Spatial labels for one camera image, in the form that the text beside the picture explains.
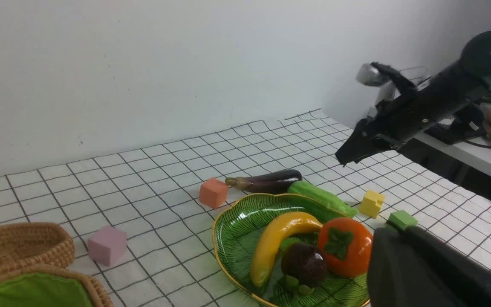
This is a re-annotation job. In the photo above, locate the woven wicker basket lid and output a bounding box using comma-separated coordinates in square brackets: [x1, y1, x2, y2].
[0, 222, 75, 274]

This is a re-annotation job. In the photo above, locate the green toy cucumber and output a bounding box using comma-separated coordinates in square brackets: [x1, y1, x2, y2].
[288, 180, 358, 218]

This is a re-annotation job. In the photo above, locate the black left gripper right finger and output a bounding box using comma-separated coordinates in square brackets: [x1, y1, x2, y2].
[405, 226, 491, 307]

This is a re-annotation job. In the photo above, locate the orange foam cube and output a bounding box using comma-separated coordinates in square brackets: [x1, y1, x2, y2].
[199, 177, 228, 209]

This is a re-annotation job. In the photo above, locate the yellow toy banana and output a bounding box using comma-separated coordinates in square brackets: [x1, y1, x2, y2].
[250, 211, 323, 288]

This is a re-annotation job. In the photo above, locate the woven wicker basket green lining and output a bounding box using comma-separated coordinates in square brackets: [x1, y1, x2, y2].
[0, 264, 113, 307]

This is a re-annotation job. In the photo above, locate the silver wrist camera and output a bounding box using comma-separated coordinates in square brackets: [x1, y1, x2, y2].
[356, 64, 390, 87]

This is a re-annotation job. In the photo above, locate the pink foam cube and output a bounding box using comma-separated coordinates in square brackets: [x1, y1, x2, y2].
[88, 226, 128, 266]

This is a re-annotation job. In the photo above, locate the green glass leaf plate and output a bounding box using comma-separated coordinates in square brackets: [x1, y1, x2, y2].
[212, 194, 370, 307]

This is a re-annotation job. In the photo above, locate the purple toy eggplant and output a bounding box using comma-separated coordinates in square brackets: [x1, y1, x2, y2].
[224, 169, 303, 194]

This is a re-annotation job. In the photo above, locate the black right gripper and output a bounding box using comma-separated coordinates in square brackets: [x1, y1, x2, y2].
[335, 62, 446, 165]

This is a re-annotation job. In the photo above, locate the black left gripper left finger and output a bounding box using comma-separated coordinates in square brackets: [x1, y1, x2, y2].
[367, 228, 455, 307]

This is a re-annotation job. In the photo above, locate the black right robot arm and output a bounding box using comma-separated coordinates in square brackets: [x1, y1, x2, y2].
[335, 30, 491, 165]

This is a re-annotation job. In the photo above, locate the green foam cube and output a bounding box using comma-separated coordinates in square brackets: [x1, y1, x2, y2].
[386, 210, 418, 232]

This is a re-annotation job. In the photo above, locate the yellow foam cube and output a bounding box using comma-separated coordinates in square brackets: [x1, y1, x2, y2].
[358, 190, 386, 218]

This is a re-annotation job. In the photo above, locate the white checkered tablecloth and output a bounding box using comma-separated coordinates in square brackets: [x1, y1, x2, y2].
[0, 110, 491, 307]

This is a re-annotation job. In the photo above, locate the orange toy persimmon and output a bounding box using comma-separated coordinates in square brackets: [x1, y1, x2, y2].
[317, 217, 373, 278]

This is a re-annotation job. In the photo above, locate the dark purple toy mangosteen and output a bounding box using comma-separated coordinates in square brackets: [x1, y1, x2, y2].
[281, 242, 329, 288]

